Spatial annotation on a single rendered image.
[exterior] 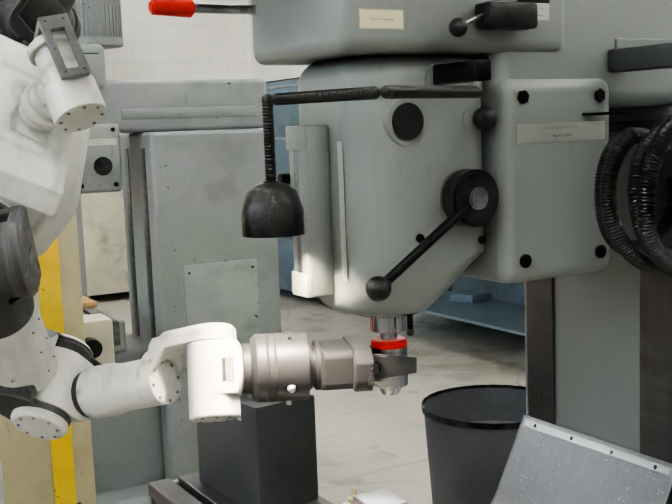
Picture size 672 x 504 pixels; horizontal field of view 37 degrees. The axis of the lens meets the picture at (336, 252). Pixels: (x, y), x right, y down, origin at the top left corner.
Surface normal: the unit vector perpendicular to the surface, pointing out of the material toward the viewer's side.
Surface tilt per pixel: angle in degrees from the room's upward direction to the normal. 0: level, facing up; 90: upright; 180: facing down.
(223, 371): 67
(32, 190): 96
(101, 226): 90
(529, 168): 90
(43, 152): 58
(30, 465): 90
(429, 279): 118
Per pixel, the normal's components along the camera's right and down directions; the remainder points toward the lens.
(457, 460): -0.64, 0.18
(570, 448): -0.79, -0.36
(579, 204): 0.51, 0.08
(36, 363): 0.77, 0.52
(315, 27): -0.86, 0.09
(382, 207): 0.04, 0.12
